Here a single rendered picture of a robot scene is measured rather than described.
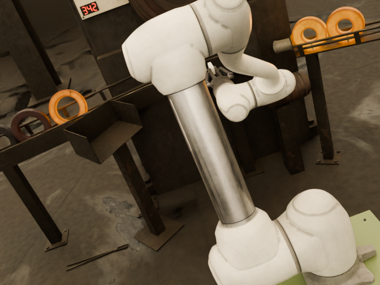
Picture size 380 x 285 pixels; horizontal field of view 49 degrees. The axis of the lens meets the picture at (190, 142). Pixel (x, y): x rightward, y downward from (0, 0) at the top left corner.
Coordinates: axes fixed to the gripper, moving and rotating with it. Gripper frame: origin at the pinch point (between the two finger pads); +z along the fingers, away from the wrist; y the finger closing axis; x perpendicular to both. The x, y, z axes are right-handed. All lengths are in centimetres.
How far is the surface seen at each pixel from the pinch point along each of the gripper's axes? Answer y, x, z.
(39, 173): -136, -83, 103
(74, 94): -65, -1, 26
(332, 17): 56, 3, 0
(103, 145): -57, -14, -5
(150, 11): -16.4, 26.0, 20.4
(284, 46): 37.0, -8.0, 11.3
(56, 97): -74, 1, 27
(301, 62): 85, -86, 130
